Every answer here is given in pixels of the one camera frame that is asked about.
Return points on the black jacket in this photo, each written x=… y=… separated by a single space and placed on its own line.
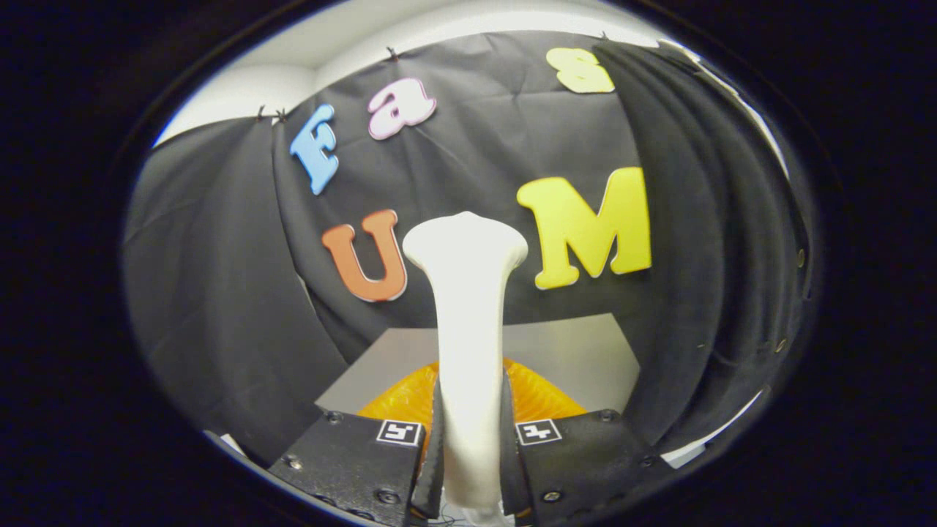
x=717 y=256

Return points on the white garment steamer head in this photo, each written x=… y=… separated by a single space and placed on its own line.
x=468 y=329

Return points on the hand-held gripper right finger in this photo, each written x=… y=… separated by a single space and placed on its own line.
x=509 y=476

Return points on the black backdrop cloth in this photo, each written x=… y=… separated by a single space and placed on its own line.
x=219 y=256

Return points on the grey cabinet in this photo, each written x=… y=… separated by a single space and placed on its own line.
x=578 y=359

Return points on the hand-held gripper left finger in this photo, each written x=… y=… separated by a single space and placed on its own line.
x=437 y=472

